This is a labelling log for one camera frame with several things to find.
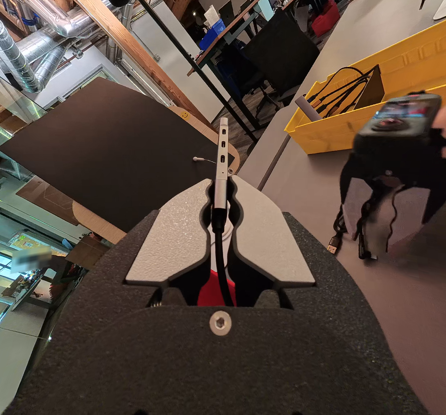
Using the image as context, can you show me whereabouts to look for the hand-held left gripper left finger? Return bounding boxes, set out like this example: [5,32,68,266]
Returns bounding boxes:
[124,179,213,308]

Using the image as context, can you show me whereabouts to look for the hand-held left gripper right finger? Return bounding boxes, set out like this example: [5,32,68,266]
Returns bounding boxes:
[230,176,318,308]

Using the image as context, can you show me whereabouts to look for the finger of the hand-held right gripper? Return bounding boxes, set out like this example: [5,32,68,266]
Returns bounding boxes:
[387,185,432,253]
[343,176,394,253]

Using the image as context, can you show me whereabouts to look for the black usb cable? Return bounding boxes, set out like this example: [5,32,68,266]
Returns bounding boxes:
[328,192,380,262]

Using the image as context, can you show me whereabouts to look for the yellow plastic bin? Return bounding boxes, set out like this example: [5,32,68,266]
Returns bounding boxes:
[284,21,446,155]

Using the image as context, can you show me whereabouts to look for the red plastic bin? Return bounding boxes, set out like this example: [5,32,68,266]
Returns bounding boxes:
[197,270,238,307]

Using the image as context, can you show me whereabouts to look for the silver usb hub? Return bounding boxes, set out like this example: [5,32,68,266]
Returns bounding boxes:
[211,117,235,306]
[295,95,323,122]

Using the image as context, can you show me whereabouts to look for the person's right hand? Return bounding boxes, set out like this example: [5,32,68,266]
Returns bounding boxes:
[434,105,446,159]

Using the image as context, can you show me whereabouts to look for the black backdrop board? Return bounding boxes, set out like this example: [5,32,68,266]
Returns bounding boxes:
[0,77,242,246]

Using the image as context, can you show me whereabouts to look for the black office chair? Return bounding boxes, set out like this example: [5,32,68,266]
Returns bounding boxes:
[216,41,279,118]

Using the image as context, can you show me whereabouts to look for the wooden ceiling beam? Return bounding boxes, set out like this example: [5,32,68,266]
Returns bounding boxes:
[64,0,216,132]

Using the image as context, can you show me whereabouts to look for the blue plastic bin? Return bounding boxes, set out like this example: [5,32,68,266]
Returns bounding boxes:
[199,18,225,49]

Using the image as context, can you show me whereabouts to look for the silver round duct pipes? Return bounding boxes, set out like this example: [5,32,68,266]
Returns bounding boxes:
[0,0,117,93]

